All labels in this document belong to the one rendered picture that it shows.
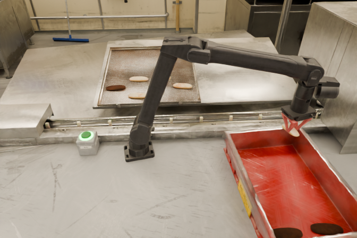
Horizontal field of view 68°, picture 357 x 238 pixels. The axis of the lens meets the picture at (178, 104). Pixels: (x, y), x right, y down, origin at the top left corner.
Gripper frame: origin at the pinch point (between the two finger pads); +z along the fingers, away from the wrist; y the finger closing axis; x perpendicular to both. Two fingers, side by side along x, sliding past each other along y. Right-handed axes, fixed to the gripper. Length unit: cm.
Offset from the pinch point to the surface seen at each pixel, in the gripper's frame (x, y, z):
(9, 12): 328, -151, 29
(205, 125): 25.5, -23.2, 11.8
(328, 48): 23.0, 32.2, -18.3
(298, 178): -10.7, -1.2, 15.5
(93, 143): 28, -71, 10
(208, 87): 49, -11, 8
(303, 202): -19.4, -6.7, 15.5
